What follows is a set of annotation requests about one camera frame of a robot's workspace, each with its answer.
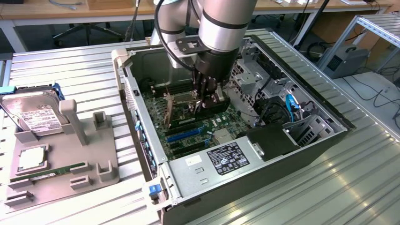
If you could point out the silver hard disk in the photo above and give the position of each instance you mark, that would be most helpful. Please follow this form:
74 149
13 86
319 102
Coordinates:
38 117

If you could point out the perforated metal disk bay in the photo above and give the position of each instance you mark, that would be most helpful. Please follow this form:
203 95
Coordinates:
307 134

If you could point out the grey equipment box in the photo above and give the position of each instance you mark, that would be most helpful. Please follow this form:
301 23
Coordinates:
347 63

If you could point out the thin metal locking lever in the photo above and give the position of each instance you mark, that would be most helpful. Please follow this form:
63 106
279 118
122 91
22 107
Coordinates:
166 86

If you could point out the silver CPU chip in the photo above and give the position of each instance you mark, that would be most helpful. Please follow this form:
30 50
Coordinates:
31 158

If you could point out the wooden desk white frame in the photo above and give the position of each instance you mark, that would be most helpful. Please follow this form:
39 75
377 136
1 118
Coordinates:
31 11
282 8

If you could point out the blue disk carrier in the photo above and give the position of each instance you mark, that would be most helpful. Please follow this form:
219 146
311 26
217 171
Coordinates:
58 90

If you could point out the black office chair base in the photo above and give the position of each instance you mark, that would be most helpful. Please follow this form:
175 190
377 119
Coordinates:
89 29
273 17

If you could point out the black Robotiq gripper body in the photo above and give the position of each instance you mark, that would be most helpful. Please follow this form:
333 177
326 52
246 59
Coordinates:
219 63

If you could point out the black RAM slot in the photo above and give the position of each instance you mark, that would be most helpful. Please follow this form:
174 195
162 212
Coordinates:
174 88
173 82
179 91
174 85

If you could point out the small silver chipset heatsink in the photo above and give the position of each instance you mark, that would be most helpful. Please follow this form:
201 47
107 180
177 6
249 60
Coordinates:
223 136

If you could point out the green motherboard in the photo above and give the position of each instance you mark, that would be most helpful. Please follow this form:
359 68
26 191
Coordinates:
231 122

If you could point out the black slanted stand pole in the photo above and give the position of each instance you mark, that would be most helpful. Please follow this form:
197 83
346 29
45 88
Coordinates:
313 21

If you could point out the green RAM stick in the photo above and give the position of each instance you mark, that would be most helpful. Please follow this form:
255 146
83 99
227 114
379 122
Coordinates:
187 121
63 170

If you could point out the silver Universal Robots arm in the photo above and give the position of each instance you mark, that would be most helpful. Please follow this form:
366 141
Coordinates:
225 30

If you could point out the grey plastic parts rack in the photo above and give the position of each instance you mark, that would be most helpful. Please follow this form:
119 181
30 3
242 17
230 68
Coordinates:
63 159

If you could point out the blue case latch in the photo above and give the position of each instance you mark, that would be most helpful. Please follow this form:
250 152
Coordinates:
155 189

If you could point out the silver metal disk bay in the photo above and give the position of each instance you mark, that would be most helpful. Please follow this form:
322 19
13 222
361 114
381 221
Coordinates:
250 77

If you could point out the black plastic shroud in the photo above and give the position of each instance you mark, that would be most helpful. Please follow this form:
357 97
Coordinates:
273 143

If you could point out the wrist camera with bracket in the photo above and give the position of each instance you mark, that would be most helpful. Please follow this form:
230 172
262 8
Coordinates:
191 47

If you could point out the silver power supply unit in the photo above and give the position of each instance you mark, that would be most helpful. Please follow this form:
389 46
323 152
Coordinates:
194 178

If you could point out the graphics card with metal bracket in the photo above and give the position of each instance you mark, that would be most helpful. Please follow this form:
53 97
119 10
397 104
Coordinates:
223 105

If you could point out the aluminium profile frame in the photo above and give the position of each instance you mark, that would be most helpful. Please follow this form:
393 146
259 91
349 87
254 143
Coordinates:
375 25

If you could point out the open black PC case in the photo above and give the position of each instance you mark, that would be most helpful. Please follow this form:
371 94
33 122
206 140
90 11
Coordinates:
266 173

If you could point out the long black expansion slot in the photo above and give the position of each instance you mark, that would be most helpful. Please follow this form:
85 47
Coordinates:
187 145
183 130
191 152

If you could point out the blue expansion slot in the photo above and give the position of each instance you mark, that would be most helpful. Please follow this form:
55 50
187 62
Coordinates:
185 137

